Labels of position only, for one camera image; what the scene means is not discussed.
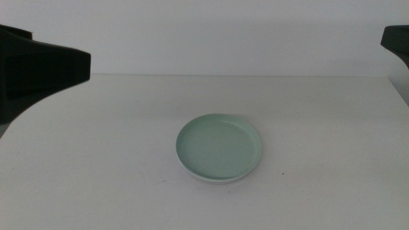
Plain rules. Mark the pale green shallow bowl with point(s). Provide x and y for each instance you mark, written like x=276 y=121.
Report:
x=219 y=147

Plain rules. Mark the white shallow bowl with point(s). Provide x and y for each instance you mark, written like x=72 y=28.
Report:
x=220 y=180

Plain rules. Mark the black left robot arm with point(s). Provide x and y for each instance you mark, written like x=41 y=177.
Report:
x=35 y=70

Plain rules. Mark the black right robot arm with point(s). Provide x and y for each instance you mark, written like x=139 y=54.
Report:
x=397 y=40

